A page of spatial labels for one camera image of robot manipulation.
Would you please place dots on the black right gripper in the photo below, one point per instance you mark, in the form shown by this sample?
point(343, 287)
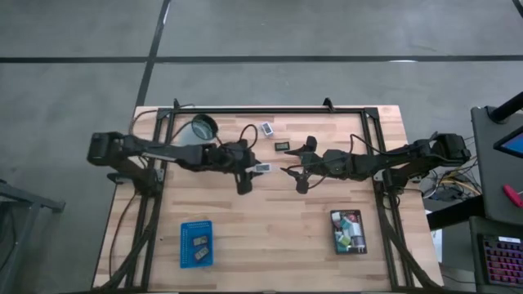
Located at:
point(331, 163)

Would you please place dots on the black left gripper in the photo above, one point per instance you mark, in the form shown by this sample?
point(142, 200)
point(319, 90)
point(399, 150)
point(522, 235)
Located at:
point(231, 159)

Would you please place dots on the white digital thermometer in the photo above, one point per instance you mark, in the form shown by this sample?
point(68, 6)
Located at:
point(263, 167)
point(267, 128)

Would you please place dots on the red white USB charger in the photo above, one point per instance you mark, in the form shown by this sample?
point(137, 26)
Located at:
point(350, 215)

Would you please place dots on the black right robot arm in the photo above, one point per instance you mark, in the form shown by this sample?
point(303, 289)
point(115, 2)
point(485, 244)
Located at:
point(408, 161)

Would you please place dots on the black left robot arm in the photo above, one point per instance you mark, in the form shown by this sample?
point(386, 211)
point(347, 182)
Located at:
point(163, 152)

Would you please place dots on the black digital thermometer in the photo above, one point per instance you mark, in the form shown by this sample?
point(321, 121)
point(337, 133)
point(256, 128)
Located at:
point(282, 145)

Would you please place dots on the black plastic basket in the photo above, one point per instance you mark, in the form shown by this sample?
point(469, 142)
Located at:
point(363, 245)

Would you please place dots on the blue plastic basket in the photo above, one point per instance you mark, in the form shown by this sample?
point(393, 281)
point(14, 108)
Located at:
point(188, 253)

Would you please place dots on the white paper sheet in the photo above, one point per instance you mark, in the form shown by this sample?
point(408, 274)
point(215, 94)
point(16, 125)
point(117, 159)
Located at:
point(438, 243)

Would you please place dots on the grey equipment cart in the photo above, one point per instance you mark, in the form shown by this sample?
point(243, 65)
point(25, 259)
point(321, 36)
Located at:
point(490, 183)

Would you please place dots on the black pole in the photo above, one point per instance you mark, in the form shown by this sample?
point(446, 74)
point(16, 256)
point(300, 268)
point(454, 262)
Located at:
point(506, 109)

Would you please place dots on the monitor with blue screen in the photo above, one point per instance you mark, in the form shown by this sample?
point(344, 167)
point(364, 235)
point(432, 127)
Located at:
point(515, 147)

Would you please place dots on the keyboard with lit keys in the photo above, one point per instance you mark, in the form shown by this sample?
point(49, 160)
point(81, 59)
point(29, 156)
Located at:
point(502, 261)

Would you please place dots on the grey metal stand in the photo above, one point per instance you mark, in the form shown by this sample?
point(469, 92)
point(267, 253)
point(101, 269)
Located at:
point(28, 199)

